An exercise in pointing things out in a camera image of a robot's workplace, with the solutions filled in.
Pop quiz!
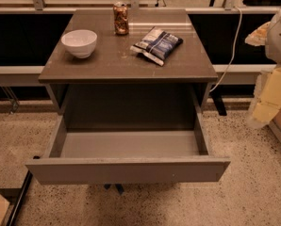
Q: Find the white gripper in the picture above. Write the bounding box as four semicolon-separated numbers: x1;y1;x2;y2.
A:
246;67;281;129

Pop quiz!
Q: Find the grey top drawer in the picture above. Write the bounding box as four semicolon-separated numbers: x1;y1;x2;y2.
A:
25;92;232;186

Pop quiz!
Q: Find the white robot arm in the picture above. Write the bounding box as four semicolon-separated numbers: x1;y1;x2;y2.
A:
245;8;281;129

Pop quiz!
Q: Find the grey drawer cabinet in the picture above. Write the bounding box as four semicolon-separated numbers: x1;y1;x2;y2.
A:
39;9;216;131

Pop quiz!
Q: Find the blue white snack bag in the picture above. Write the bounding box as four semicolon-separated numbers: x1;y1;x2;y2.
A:
130;26;183;67

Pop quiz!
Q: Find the brown patterned drink can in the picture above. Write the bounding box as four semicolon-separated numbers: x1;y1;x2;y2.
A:
113;2;129;35

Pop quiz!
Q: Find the white ceramic bowl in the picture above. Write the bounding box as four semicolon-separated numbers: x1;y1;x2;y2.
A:
61;29;97;58

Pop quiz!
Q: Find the white cable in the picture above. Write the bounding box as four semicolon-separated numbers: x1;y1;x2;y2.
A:
208;7;243;94

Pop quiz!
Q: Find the black floor rail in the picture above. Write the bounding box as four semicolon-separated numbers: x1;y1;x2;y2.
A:
6;170;33;226

